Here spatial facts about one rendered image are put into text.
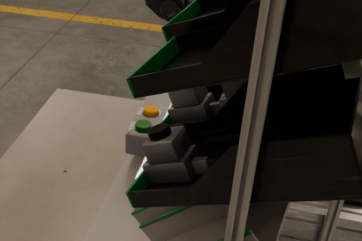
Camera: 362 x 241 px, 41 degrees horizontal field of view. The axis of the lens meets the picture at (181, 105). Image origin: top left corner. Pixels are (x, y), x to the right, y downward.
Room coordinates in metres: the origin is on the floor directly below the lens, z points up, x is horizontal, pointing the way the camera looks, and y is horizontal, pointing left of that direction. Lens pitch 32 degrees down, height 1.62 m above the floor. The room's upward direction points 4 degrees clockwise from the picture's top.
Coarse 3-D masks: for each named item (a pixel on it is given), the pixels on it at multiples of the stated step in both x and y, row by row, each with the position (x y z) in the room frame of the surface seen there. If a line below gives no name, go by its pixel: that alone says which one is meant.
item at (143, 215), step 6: (138, 210) 0.61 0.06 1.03; (144, 210) 0.60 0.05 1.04; (150, 210) 0.60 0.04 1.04; (156, 210) 0.60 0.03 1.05; (162, 210) 0.59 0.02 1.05; (168, 210) 0.59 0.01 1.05; (138, 216) 0.61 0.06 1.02; (144, 216) 0.60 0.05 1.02; (150, 216) 0.60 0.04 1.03; (156, 216) 0.60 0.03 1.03; (144, 222) 0.60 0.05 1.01
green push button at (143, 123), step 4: (140, 120) 0.97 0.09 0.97; (144, 120) 0.97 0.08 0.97; (148, 120) 0.97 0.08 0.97; (136, 124) 0.95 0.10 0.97; (140, 124) 0.95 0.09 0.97; (144, 124) 0.96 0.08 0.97; (148, 124) 0.96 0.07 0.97; (136, 128) 0.95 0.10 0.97; (140, 128) 0.94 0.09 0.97; (144, 128) 0.94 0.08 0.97; (148, 128) 0.94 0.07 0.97
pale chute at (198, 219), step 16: (192, 208) 0.55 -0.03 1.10; (208, 208) 0.54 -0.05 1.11; (224, 208) 0.53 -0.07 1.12; (256, 208) 0.51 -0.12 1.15; (272, 208) 0.49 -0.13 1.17; (288, 208) 0.47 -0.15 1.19; (144, 224) 0.58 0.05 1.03; (160, 224) 0.57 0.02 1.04; (176, 224) 0.56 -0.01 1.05; (192, 224) 0.55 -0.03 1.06; (208, 224) 0.54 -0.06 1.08; (224, 224) 0.51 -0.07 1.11; (256, 224) 0.47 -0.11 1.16; (272, 224) 0.45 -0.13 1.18; (160, 240) 0.57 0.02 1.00; (176, 240) 0.54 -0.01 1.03; (192, 240) 0.52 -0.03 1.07; (208, 240) 0.49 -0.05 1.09; (256, 240) 0.39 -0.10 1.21; (272, 240) 0.41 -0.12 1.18
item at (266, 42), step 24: (264, 0) 0.37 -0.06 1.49; (264, 24) 0.37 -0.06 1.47; (264, 48) 0.38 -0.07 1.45; (264, 72) 0.37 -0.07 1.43; (264, 96) 0.37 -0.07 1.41; (264, 120) 0.37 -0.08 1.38; (240, 144) 0.37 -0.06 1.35; (240, 168) 0.37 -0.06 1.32; (240, 192) 0.38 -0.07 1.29; (240, 216) 0.37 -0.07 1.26; (336, 216) 0.66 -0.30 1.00; (240, 240) 0.37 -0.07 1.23
